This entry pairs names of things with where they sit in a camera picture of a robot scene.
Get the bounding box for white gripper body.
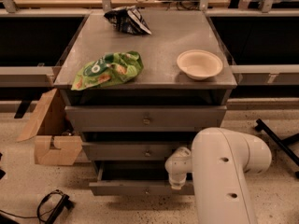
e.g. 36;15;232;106
164;147;192;190

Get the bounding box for grey bottom drawer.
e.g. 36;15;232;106
89;161;194;196

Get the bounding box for grey drawer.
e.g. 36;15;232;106
65;105;226;132
82;141;191;161
89;161;194;196

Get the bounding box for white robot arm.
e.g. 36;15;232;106
165;128;272;224

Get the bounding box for grey middle drawer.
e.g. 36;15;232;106
82;141;191;161

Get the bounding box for grey top drawer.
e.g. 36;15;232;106
65;105;226;132

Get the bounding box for white paper bowl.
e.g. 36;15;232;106
177;49;224;80

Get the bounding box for black stand leg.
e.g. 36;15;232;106
254;119;299;167

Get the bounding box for green chip bag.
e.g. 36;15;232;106
71;51;143;91

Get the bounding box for brown cardboard box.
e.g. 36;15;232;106
17;89;82;166

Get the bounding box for black crumpled snack bag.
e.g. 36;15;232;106
104;6;151;35

